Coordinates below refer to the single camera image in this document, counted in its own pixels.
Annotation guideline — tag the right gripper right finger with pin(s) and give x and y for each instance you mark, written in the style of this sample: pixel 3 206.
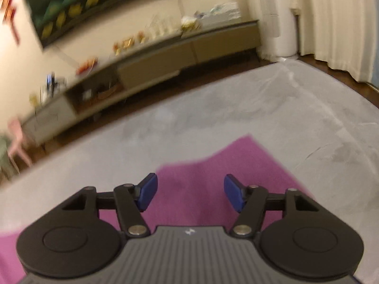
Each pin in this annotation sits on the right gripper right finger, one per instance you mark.
pixel 249 202

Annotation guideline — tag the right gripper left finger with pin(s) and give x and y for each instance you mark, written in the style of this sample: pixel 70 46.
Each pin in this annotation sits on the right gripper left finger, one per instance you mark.
pixel 131 201

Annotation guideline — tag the purple sweatpants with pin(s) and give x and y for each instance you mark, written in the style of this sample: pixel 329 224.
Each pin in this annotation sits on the purple sweatpants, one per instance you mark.
pixel 189 217

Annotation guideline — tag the long grey TV cabinet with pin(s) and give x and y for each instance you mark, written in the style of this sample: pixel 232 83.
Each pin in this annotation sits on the long grey TV cabinet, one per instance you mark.
pixel 139 68

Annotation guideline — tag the green plastic chair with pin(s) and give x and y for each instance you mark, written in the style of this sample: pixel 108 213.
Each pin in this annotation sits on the green plastic chair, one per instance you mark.
pixel 7 167

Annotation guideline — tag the pink plastic chair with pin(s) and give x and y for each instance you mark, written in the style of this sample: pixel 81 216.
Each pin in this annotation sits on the pink plastic chair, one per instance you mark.
pixel 16 147

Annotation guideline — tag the red fruit plate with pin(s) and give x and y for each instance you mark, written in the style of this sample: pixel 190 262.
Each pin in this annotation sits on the red fruit plate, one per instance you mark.
pixel 86 66

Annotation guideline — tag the gold ornaments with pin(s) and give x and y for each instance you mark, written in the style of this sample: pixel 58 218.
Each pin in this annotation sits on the gold ornaments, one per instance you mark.
pixel 129 43

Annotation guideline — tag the white air purifier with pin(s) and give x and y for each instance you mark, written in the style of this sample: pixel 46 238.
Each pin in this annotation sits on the white air purifier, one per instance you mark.
pixel 279 29

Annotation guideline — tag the glass bottles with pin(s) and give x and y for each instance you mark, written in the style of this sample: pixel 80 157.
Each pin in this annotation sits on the glass bottles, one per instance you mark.
pixel 162 26

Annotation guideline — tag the white curtain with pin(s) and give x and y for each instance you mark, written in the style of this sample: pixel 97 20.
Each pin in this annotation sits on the white curtain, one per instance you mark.
pixel 342 33

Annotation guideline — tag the red Chinese knot decoration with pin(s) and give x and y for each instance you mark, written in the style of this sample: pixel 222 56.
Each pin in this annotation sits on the red Chinese knot decoration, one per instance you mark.
pixel 9 10

